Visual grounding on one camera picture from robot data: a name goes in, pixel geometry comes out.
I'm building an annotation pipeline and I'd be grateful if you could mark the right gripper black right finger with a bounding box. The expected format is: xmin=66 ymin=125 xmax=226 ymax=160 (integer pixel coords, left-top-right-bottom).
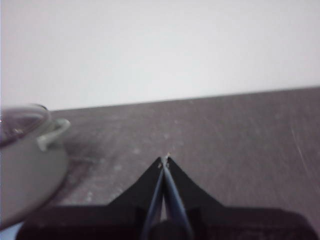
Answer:
xmin=165 ymin=154 xmax=315 ymax=240

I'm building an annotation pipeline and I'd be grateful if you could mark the pale green electric steamer pot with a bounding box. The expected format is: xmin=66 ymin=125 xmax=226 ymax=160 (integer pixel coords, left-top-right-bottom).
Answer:
xmin=0 ymin=117 xmax=72 ymax=229

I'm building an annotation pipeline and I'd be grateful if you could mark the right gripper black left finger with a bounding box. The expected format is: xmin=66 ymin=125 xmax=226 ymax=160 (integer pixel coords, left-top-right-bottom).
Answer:
xmin=16 ymin=156 xmax=165 ymax=240

